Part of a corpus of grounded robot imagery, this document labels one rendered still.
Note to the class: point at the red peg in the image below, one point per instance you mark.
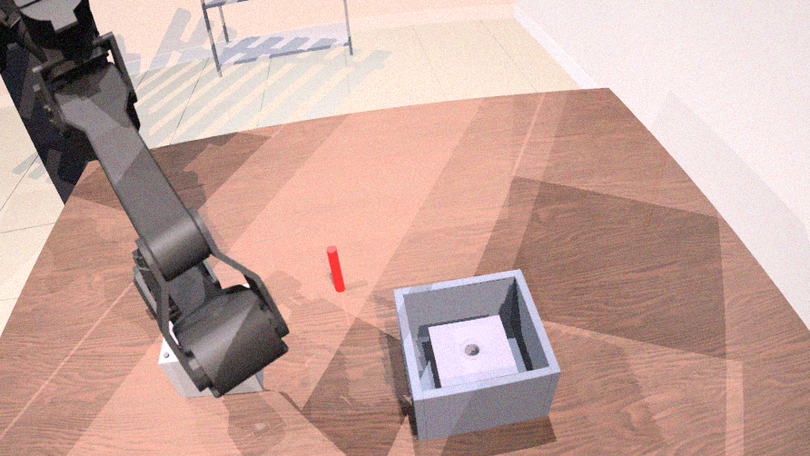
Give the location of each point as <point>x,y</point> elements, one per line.
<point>335,268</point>

